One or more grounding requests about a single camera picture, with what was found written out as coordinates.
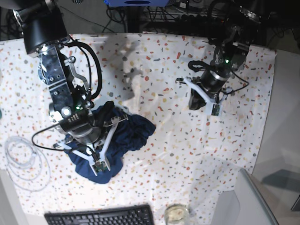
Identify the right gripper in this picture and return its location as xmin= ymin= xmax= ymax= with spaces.
xmin=57 ymin=101 xmax=114 ymax=144

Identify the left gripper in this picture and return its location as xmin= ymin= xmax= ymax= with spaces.
xmin=188 ymin=69 xmax=231 ymax=110

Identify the dark blue t-shirt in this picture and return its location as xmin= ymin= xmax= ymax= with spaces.
xmin=65 ymin=114 xmax=156 ymax=184

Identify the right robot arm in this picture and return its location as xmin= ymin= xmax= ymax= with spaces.
xmin=0 ymin=0 xmax=114 ymax=147

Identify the terrazzo pattern table cloth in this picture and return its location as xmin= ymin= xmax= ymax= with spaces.
xmin=0 ymin=33 xmax=277 ymax=225

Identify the blue box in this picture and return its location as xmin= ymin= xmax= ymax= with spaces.
xmin=104 ymin=0 xmax=176 ymax=7

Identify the black computer keyboard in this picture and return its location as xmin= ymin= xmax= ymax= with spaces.
xmin=44 ymin=204 xmax=155 ymax=225

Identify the clear glass jar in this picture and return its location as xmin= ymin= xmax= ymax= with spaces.
xmin=164 ymin=204 xmax=190 ymax=225

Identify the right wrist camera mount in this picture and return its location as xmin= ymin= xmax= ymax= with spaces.
xmin=53 ymin=116 xmax=129 ymax=177

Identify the black wire rack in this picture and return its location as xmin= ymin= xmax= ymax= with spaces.
xmin=140 ymin=4 xmax=225 ymax=24

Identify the coiled white cable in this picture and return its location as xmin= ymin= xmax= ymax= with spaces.
xmin=4 ymin=135 xmax=52 ymax=193

